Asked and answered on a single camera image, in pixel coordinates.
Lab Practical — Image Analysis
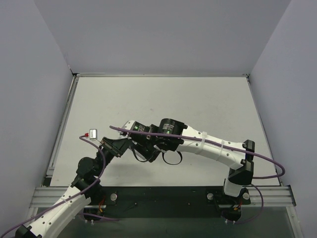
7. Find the purple cable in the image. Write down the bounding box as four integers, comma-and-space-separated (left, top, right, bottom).
9, 135, 119, 238
109, 125, 285, 225

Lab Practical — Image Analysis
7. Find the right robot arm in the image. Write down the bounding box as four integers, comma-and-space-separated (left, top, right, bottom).
120, 119, 255, 197

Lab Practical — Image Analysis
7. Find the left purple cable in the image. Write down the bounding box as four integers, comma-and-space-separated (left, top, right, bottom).
9, 135, 119, 238

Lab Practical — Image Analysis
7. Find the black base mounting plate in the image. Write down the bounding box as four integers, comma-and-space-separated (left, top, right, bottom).
83, 186, 251, 221

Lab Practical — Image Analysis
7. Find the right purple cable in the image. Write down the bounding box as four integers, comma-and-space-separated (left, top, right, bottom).
109, 125, 285, 225

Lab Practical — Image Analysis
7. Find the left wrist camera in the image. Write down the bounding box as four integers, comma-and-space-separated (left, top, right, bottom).
84, 129, 98, 141

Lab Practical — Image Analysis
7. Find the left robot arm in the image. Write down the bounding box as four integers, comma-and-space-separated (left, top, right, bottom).
14, 136, 132, 238

